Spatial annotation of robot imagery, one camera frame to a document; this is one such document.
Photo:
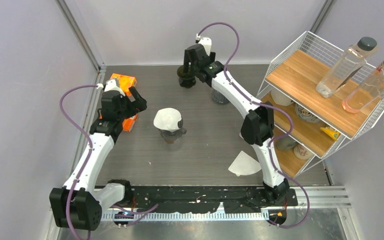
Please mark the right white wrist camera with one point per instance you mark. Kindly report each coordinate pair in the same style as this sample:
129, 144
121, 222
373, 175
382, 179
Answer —
206, 42

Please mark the patterned ceramic bowl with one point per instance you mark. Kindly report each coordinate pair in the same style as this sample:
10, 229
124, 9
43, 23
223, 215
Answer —
305, 115

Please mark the yellow snack packet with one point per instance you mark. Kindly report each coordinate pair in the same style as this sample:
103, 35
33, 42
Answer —
331, 132

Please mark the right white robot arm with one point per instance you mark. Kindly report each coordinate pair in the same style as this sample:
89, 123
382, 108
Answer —
258, 117

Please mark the white wire wooden shelf rack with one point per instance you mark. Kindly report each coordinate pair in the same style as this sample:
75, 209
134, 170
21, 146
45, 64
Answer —
296, 71

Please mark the white paper coffee filter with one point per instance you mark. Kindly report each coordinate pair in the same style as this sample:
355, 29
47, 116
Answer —
168, 119

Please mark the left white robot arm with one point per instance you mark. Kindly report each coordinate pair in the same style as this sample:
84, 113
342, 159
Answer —
75, 205

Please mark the grey glass dripper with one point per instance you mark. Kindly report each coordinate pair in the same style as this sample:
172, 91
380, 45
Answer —
170, 136

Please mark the grey glass pitcher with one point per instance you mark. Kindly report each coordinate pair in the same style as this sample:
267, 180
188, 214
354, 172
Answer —
218, 98

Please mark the orange razor box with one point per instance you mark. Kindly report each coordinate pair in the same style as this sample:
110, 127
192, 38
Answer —
127, 124

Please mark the pink liquid bottle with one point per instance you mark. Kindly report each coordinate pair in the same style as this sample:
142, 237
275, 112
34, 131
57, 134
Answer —
371, 88

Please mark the white ceramic cup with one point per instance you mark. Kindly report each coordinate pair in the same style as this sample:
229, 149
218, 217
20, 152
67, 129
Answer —
280, 98

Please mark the clear bottle grey cap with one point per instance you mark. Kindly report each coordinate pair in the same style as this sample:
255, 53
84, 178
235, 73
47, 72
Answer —
349, 63

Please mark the glass carafe with leather collar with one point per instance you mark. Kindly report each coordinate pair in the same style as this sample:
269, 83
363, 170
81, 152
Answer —
171, 145

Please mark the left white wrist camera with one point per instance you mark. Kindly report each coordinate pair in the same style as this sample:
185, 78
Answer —
111, 85

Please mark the dark green glass dripper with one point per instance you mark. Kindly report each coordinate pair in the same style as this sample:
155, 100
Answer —
186, 78

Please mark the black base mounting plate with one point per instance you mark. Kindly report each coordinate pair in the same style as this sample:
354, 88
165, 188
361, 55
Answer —
204, 199

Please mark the grey green cylinder lower shelf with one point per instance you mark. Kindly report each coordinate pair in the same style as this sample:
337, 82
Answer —
286, 143

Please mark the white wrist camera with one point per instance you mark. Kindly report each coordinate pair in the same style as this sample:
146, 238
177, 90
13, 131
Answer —
111, 85
206, 42

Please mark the orange box upper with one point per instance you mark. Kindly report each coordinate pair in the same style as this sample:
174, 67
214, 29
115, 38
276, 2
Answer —
125, 82

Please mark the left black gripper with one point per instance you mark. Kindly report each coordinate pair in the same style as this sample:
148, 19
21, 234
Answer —
139, 105

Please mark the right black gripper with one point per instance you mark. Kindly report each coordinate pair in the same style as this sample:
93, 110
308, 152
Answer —
186, 62

